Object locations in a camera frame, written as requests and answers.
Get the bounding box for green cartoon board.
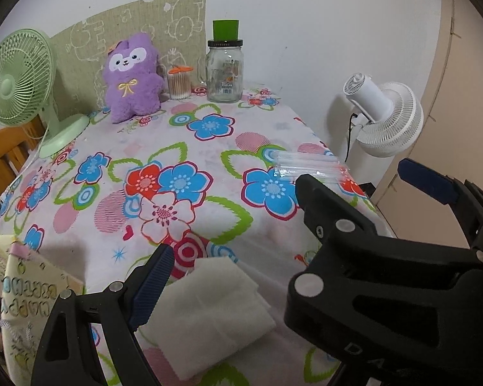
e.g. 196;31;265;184
48;0;208;115

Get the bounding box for purple plush toy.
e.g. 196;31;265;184
102;34;166;124

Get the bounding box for white standing fan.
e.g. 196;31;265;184
343;72;424;158

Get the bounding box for beige cabinet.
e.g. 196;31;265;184
372;0;483;242

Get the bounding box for clear plastic bag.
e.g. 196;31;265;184
271;151;349;181

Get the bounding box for black fan cable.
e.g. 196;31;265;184
345;110;361;161

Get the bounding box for white cloth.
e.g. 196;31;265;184
139;257;277;382

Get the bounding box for wooden chair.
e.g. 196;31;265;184
0;115;45;206

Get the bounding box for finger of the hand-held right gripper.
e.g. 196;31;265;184
398;158;483;265
286;173;483;374

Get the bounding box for glass jar black lid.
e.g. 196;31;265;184
197;19;244;104

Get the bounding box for cotton swab jar orange lid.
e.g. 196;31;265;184
167;65;194;101

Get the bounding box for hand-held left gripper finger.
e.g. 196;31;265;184
30;244;175;386

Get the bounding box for green desk fan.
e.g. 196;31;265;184
0;28;91;159

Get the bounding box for yellow printed fabric box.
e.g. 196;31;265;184
0;233;85;386

